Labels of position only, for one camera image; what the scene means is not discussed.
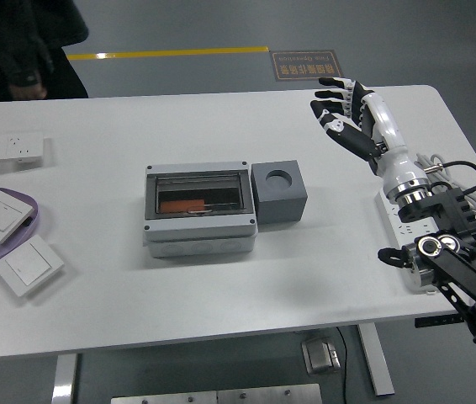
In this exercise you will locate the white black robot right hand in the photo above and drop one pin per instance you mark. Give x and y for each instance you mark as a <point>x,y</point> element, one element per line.
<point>387,126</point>

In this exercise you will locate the person's hand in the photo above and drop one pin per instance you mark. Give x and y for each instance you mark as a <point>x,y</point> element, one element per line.
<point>28,91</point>

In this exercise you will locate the orange cylinder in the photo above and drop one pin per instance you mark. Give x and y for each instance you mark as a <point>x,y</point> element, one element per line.
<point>179,205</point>

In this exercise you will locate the grey box with clear lid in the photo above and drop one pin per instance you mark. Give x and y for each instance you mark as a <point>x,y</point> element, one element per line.
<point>200,237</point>

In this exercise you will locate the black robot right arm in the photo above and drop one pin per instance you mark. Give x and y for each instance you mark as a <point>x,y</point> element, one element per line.
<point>461,273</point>

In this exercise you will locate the grey cube with round hole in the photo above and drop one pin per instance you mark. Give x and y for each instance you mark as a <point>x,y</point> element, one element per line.
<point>281,207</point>

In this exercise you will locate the metal floor socket box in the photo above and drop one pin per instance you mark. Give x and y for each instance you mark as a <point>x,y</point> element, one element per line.
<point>320,355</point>

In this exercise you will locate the person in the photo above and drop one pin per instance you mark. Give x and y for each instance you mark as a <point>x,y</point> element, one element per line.
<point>6,38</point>

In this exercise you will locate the brown floor sign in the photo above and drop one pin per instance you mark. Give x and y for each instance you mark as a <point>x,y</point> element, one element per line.
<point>307,65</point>

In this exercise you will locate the white power strip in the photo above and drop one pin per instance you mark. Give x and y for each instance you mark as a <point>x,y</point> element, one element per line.
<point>410,230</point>

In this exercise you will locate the white table leg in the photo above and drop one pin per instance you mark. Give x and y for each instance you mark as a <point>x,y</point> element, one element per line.
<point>64,379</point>
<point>374,362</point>

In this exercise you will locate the metal floor plate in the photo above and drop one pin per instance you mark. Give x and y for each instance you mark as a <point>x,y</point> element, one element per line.
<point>217,396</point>

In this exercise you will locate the white wall socket plate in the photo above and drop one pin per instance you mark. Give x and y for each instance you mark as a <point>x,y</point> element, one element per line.
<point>21,146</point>

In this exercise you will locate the black bracket under table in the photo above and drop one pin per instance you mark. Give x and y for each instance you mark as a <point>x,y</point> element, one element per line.
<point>439,320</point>

